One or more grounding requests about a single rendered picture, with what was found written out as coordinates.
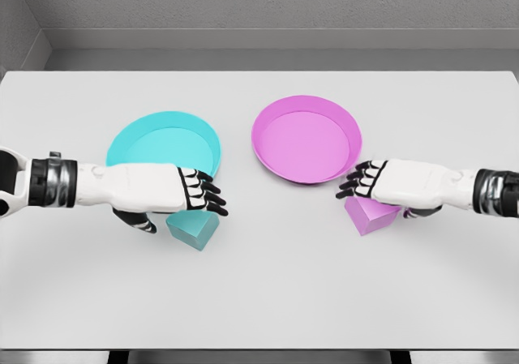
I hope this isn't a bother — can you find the pink cube block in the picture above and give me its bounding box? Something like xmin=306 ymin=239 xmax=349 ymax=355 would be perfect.
xmin=344 ymin=196 xmax=402 ymax=237

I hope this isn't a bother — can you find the cyan cube block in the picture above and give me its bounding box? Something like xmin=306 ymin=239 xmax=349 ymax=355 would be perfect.
xmin=165 ymin=211 xmax=221 ymax=253

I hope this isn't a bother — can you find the cyan round plate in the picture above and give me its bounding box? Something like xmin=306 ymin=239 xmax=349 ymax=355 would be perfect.
xmin=105 ymin=110 xmax=224 ymax=178

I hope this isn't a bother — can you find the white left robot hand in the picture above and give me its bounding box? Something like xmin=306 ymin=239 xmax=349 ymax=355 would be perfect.
xmin=109 ymin=163 xmax=229 ymax=234

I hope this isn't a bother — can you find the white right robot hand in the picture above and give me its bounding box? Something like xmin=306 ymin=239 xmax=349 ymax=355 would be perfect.
xmin=335 ymin=158 xmax=446 ymax=221

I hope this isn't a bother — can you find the pink round plate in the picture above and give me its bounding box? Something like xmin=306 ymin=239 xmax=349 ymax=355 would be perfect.
xmin=251 ymin=94 xmax=363 ymax=187

